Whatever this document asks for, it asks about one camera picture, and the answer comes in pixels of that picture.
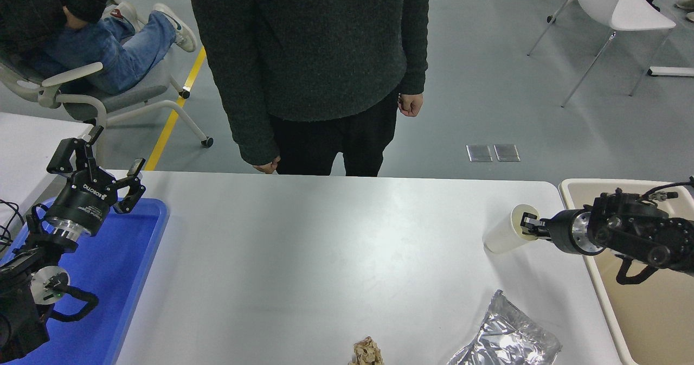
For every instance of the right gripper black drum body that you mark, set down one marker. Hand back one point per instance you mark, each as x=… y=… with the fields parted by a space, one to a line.
x=563 y=232

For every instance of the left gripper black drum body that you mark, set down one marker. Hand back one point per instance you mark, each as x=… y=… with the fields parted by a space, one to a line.
x=87 y=199

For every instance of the white paper cup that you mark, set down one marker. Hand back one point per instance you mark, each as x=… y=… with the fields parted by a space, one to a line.
x=504 y=235

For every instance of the silver foil tray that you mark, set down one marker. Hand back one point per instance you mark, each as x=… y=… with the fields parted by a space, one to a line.
x=504 y=338

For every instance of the tan paper ball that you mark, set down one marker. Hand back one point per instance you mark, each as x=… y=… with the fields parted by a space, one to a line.
x=367 y=353

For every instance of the person's right hand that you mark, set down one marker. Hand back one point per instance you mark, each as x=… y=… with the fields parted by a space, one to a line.
x=268 y=166

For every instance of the person's hand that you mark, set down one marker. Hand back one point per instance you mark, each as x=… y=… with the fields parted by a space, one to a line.
x=75 y=20

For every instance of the person's left hand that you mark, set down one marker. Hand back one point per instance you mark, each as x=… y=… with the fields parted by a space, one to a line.
x=411 y=104

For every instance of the silver floor socket plate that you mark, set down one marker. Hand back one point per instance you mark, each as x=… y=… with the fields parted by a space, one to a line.
x=507 y=152
x=479 y=153

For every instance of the blue plastic tray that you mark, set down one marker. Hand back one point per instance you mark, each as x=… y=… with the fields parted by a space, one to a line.
x=119 y=278

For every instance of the large pale beige bin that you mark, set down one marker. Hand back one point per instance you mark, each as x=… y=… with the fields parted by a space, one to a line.
x=650 y=321

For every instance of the white stand base bar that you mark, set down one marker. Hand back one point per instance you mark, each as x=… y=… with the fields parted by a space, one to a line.
x=672 y=71

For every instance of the white shell chair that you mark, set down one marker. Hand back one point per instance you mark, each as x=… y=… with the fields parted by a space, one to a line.
x=634 y=15

